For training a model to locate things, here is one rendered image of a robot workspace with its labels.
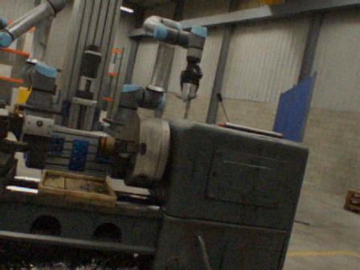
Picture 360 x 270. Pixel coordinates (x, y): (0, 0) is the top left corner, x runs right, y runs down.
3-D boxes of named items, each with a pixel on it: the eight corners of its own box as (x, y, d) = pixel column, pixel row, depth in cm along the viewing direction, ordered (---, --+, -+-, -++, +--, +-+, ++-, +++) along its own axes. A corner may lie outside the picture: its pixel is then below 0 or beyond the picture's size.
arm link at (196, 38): (203, 30, 200) (210, 28, 192) (198, 52, 201) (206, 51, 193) (189, 26, 197) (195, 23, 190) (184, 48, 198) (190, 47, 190)
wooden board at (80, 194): (106, 186, 195) (108, 178, 195) (115, 207, 160) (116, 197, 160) (42, 177, 187) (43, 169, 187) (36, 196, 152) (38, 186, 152)
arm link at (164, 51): (135, 105, 253) (157, 16, 240) (157, 109, 258) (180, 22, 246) (139, 109, 242) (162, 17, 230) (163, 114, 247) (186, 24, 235)
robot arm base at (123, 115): (109, 119, 248) (112, 103, 248) (132, 123, 255) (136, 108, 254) (116, 121, 235) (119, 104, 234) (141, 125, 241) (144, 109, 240)
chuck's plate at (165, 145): (145, 178, 198) (159, 115, 194) (157, 199, 168) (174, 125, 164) (138, 177, 198) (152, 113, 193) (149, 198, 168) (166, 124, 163)
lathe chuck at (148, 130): (138, 177, 198) (152, 113, 193) (149, 198, 168) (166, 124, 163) (120, 174, 195) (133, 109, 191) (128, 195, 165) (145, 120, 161)
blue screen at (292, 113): (246, 179, 1050) (265, 89, 1038) (277, 186, 1041) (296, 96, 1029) (258, 214, 641) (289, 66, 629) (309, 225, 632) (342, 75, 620)
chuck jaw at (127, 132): (137, 148, 183) (137, 126, 189) (140, 141, 179) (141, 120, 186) (112, 144, 180) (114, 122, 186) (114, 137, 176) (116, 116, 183)
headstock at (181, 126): (250, 205, 224) (265, 135, 222) (296, 233, 178) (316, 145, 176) (145, 190, 208) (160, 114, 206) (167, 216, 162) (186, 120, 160)
